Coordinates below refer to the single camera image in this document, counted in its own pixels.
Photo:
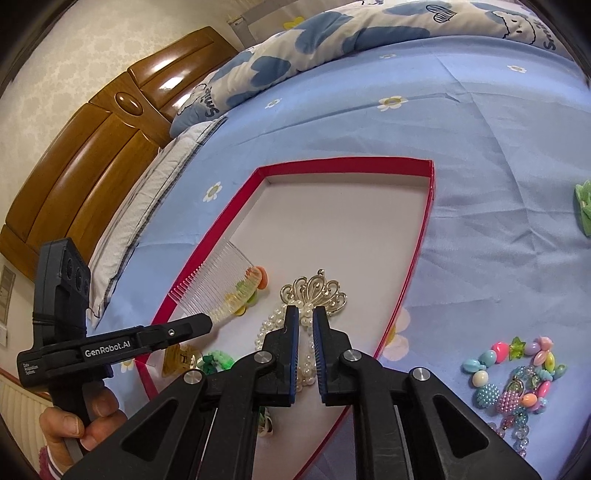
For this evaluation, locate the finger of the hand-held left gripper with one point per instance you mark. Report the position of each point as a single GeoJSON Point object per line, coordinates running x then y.
{"type": "Point", "coordinates": [180, 330]}

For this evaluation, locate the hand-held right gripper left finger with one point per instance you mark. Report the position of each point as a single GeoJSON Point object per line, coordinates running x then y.
{"type": "Point", "coordinates": [292, 355]}

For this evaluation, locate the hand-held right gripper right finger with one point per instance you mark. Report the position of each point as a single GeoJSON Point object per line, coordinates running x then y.
{"type": "Point", "coordinates": [319, 360]}

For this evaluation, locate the clear comb with colourful flowers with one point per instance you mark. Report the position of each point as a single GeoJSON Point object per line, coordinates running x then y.
{"type": "Point", "coordinates": [217, 281]}

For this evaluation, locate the silver tiara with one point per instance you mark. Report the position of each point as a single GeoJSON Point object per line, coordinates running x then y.
{"type": "Point", "coordinates": [318, 288]}

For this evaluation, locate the red shallow box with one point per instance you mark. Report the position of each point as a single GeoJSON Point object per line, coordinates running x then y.
{"type": "Point", "coordinates": [332, 230]}

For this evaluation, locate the person's left hand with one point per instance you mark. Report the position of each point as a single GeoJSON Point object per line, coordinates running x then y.
{"type": "Point", "coordinates": [60, 424]}

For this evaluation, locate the yellow hair claw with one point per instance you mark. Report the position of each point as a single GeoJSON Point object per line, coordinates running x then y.
{"type": "Point", "coordinates": [178, 357]}

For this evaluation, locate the green braided band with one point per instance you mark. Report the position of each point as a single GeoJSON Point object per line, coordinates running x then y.
{"type": "Point", "coordinates": [219, 360]}

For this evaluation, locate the white radiator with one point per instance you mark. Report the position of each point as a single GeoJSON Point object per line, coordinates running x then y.
{"type": "Point", "coordinates": [23, 401]}

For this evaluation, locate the wooden headboard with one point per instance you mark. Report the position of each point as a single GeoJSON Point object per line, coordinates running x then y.
{"type": "Point", "coordinates": [92, 161]}

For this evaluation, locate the grey striped pillow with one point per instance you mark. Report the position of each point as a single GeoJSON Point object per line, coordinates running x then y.
{"type": "Point", "coordinates": [152, 194]}

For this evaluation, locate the blue floral bed sheet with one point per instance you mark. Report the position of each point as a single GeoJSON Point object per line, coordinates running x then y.
{"type": "Point", "coordinates": [323, 120]}

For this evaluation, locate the green hair clip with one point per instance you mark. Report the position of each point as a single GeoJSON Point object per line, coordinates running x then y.
{"type": "Point", "coordinates": [584, 203]}

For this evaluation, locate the blue heart printed duvet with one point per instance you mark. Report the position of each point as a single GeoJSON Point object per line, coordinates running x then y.
{"type": "Point", "coordinates": [323, 37]}

